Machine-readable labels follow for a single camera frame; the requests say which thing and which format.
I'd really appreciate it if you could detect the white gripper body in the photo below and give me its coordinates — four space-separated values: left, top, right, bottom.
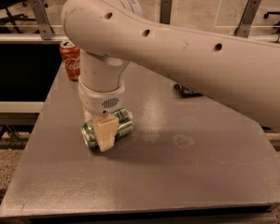
78 79 125 114

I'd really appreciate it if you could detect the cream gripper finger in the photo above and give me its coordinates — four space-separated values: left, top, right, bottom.
94 115 119 152
83 108 99 122

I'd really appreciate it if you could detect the green soda can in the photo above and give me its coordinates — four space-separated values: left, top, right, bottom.
81 108 133 152

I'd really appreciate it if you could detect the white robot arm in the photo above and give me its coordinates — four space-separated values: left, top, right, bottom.
61 0 280 151

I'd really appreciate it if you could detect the red Coca-Cola can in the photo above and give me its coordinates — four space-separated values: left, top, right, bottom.
60 40 80 81

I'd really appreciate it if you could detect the black snack bar wrapper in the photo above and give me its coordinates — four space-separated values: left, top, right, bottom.
174 83 201 98

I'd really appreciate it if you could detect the left metal rail bracket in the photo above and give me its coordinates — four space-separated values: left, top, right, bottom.
28 0 53 40

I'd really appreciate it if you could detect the metal rail bracket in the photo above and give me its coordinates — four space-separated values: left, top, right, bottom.
160 0 172 24
233 0 261 38
28 0 53 40

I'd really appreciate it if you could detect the middle metal rail bracket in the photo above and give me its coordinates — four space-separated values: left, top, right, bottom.
160 0 172 24

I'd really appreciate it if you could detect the right metal rail bracket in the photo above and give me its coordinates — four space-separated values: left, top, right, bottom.
233 0 261 38

